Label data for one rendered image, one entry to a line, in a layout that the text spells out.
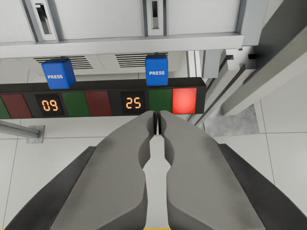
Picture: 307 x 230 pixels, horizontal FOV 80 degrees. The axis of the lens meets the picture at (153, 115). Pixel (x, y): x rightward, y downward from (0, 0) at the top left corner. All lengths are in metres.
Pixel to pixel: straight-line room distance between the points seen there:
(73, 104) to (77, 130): 0.73
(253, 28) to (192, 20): 0.06
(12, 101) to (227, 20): 0.27
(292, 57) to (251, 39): 0.32
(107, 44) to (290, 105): 1.01
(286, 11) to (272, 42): 0.04
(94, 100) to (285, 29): 0.23
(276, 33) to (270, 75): 0.33
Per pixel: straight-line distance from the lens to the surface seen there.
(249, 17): 0.21
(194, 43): 0.19
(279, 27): 0.27
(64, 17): 0.22
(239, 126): 0.96
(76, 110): 0.27
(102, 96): 0.24
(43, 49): 0.21
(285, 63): 0.55
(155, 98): 0.23
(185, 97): 0.24
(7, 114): 0.32
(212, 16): 0.21
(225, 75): 0.30
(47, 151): 1.04
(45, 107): 0.28
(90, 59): 0.85
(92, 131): 0.96
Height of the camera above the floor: 0.88
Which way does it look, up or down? 75 degrees down
